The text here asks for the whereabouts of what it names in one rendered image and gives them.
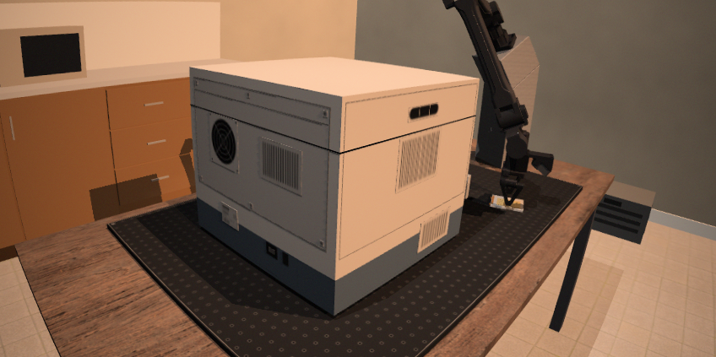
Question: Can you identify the beige benchtop instrument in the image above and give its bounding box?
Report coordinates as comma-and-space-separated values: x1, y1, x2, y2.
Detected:
189, 57, 480, 316

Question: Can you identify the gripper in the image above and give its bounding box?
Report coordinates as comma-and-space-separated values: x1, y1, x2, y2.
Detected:
500, 154, 525, 206

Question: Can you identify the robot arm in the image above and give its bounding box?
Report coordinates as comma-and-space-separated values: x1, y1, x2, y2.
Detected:
442, 0, 554, 176

